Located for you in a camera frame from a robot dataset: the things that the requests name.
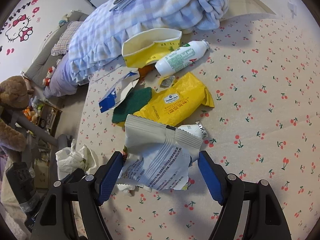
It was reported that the white snack wrapper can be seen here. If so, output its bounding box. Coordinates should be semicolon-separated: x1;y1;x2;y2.
117;114;202;192

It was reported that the green yellow sponge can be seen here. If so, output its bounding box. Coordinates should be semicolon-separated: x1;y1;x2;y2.
112;87;152;128

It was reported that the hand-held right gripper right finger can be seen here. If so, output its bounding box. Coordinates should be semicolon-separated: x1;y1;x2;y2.
197;150;292;240

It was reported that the torn blue white carton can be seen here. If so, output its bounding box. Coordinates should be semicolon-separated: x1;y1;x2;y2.
99;71;140;112

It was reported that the small white foil-top bottle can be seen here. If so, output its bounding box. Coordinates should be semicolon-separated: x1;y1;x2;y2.
179;120;208;140

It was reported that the grey chair stand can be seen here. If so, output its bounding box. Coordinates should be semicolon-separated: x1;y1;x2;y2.
5;107;73;150

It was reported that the red white cat plush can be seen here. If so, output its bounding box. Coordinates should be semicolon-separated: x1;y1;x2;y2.
42;66;57;87

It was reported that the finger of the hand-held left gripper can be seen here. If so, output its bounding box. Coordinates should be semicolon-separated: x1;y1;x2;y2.
61;168;86;183

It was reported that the yellow paper cup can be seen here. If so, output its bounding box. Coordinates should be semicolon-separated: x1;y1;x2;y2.
122;28;182;68

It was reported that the wooden shelf with toys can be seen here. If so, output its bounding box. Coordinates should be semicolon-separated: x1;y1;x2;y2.
22;96;63;130

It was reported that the foil lid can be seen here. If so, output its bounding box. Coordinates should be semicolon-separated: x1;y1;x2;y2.
160;76;177;88

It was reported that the checked ruffled pillow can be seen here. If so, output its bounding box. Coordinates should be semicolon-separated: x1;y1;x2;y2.
51;21;83;55

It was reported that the cartoon cat wall sticker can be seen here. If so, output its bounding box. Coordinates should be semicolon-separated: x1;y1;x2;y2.
0;0;42;55

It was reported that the crumpled white tissue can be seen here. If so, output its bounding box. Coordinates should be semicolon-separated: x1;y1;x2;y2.
117;184;135;196

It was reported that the grey padded headboard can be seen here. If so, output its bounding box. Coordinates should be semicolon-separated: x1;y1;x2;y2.
25;12;88;85

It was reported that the blue checked ruffled blanket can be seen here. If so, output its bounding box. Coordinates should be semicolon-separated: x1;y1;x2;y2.
69;0;229;85

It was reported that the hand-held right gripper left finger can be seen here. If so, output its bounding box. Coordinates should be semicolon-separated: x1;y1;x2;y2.
30;151;125;240

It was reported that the white plastic bag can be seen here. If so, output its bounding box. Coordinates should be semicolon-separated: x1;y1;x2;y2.
55;139;99;174

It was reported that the brown teddy bear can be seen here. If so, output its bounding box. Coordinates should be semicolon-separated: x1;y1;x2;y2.
0;76;33;155

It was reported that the bed with purple sheet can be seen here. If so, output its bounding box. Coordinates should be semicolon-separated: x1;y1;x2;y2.
42;55;88;98

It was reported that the small plush toy on headboard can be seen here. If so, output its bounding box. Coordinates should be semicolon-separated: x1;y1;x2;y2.
59;12;70;28

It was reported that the yellow snack bag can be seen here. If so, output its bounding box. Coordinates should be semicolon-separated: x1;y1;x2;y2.
132;72;215;127

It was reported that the white plastic bottle green label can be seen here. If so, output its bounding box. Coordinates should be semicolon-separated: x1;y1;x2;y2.
155;40;210;76

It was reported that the cherry print tablecloth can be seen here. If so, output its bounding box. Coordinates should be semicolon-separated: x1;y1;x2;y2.
75;12;320;240

